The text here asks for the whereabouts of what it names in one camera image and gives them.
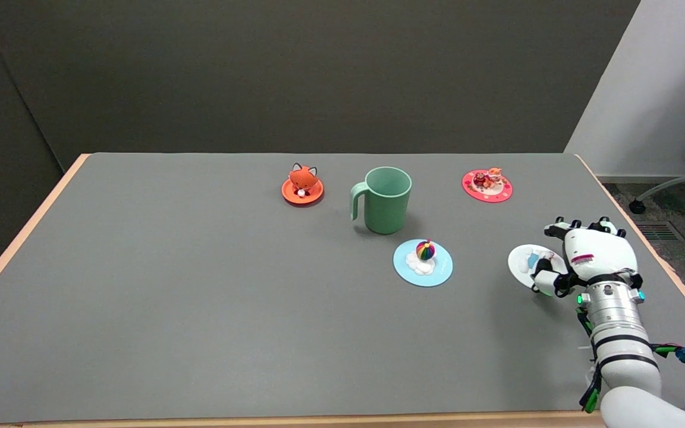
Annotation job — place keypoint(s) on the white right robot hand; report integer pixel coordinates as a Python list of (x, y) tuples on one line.
[(598, 252)]

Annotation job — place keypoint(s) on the white cup lid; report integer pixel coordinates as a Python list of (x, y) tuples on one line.
[(527, 264)]

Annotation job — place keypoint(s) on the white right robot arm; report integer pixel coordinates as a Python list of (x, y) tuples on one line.
[(622, 351)]

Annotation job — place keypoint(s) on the pink cup lid with figures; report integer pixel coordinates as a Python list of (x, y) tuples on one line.
[(487, 184)]

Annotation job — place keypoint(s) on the blue cup lid with balloon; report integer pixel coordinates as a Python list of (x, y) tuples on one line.
[(423, 262)]

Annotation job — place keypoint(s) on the orange cup lid with fox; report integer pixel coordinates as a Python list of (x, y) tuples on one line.
[(302, 185)]

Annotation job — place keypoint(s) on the floor vent grille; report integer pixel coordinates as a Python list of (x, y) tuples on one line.
[(657, 231)]

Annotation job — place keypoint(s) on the office chair base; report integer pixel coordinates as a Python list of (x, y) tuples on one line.
[(678, 181)]

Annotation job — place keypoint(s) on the green plastic mug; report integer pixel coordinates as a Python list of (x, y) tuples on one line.
[(385, 199)]

